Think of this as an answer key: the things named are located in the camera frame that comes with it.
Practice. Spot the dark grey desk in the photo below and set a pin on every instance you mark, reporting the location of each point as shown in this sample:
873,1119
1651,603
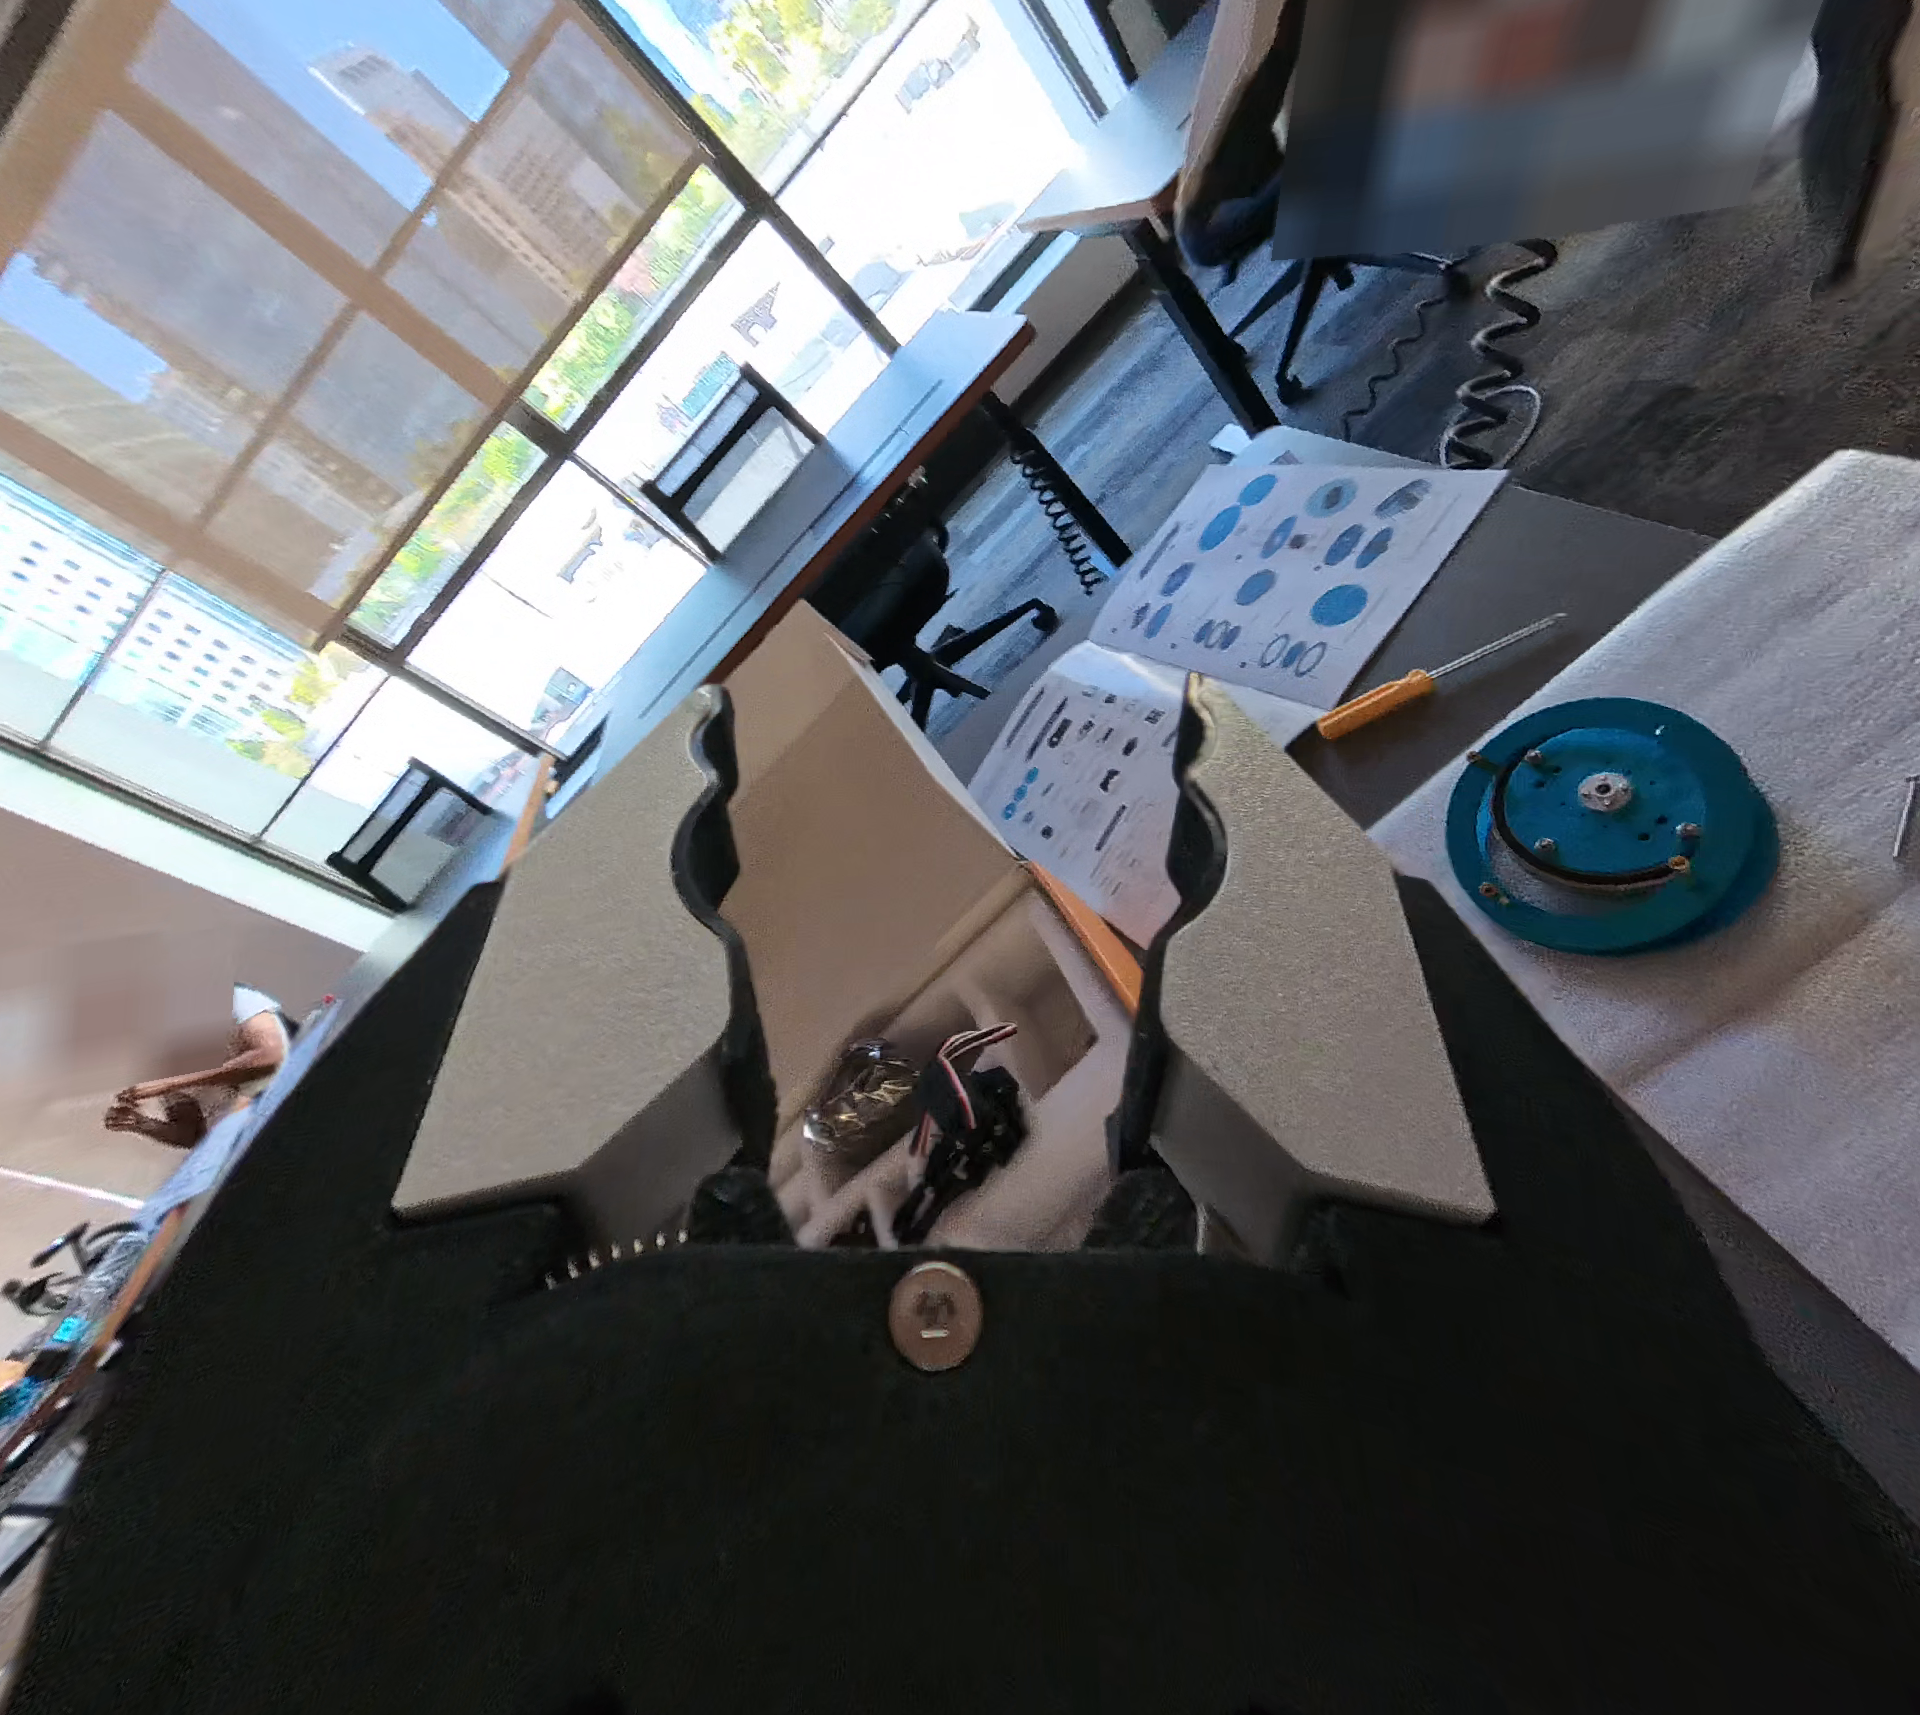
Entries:
1493,580

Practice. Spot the black office chair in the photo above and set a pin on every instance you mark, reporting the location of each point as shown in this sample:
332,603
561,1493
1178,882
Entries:
901,584

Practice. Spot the silver screw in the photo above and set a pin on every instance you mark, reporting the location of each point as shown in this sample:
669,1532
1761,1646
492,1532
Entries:
1906,824

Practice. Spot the printed instruction booklet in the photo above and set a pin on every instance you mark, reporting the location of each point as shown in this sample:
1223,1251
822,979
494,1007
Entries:
1325,552

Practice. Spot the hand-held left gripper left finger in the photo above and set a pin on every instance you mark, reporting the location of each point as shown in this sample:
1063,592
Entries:
588,1029

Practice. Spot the white foam sheet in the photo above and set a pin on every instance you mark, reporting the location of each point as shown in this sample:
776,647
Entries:
1771,1060

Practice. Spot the long beige table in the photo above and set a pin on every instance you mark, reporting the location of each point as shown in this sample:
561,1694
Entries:
901,413

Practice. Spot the large window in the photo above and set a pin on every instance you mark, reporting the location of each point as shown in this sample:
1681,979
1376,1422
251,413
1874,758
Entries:
453,243

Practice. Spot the white box insert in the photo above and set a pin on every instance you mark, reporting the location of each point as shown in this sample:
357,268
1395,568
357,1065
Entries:
1047,1163

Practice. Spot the blue round metal base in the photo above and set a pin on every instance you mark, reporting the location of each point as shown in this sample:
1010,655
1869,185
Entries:
1681,874

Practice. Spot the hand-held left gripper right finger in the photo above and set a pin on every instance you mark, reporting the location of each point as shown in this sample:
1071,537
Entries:
1325,1029

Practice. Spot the blue disc with bearing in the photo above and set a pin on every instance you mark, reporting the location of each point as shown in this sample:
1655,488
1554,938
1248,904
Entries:
1601,803

